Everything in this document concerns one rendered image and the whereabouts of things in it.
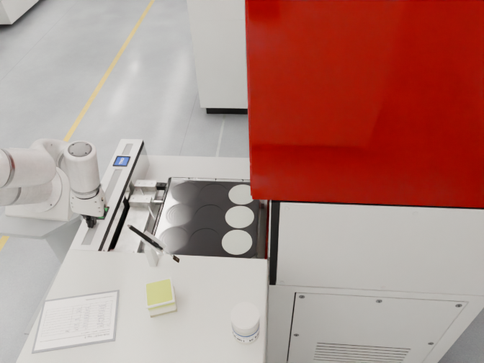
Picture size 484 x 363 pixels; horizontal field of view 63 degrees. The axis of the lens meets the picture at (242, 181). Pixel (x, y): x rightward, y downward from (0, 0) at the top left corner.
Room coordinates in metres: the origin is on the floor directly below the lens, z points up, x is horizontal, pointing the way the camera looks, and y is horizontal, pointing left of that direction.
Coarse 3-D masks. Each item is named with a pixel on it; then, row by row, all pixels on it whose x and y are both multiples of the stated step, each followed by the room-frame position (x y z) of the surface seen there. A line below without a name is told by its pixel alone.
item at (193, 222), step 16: (176, 192) 1.02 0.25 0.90; (192, 192) 1.02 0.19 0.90; (208, 192) 1.01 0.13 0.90; (224, 192) 1.01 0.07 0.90; (176, 208) 0.94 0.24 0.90; (192, 208) 0.94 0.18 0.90; (208, 208) 0.93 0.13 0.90; (224, 208) 0.93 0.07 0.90; (256, 208) 0.92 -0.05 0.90; (160, 224) 0.87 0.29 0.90; (176, 224) 0.87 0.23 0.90; (192, 224) 0.86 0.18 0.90; (208, 224) 0.86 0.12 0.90; (224, 224) 0.86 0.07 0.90; (256, 224) 0.85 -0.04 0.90; (160, 240) 0.80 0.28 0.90; (176, 240) 0.80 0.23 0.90; (192, 240) 0.80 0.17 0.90; (208, 240) 0.79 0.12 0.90; (224, 256) 0.72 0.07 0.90; (240, 256) 0.72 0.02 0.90
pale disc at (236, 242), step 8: (232, 232) 0.82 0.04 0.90; (240, 232) 0.82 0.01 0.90; (224, 240) 0.79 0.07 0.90; (232, 240) 0.79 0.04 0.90; (240, 240) 0.79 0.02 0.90; (248, 240) 0.78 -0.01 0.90; (224, 248) 0.75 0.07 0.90; (232, 248) 0.75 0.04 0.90; (240, 248) 0.75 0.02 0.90; (248, 248) 0.75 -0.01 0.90
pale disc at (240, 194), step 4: (244, 184) 1.04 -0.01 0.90; (232, 188) 1.03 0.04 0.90; (236, 188) 1.03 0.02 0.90; (240, 188) 1.03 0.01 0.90; (244, 188) 1.02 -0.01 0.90; (248, 188) 1.02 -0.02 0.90; (232, 192) 1.00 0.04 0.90; (236, 192) 1.00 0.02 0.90; (240, 192) 1.00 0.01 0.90; (244, 192) 1.00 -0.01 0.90; (248, 192) 1.00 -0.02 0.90; (232, 196) 0.99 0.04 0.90; (236, 196) 0.99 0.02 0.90; (240, 196) 0.98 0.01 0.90; (244, 196) 0.98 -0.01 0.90; (248, 196) 0.98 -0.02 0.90; (232, 200) 0.97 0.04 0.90; (236, 200) 0.96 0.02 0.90; (240, 200) 0.96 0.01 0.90; (244, 200) 0.96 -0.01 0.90; (248, 200) 0.96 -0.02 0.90; (252, 200) 0.96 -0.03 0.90; (240, 204) 0.95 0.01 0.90; (244, 204) 0.94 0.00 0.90
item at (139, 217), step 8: (136, 192) 1.05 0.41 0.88; (144, 192) 1.05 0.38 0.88; (152, 192) 1.04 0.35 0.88; (136, 208) 0.97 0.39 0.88; (144, 208) 0.97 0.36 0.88; (152, 208) 0.98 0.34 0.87; (128, 216) 0.93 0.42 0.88; (136, 216) 0.93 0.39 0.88; (144, 216) 0.93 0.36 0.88; (136, 224) 0.89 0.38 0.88; (144, 224) 0.89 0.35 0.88; (128, 232) 0.86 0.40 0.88; (144, 232) 0.86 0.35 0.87; (120, 240) 0.83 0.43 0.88; (128, 240) 0.82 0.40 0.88; (136, 240) 0.82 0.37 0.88; (120, 248) 0.79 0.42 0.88; (128, 248) 0.79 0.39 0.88; (136, 248) 0.79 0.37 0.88
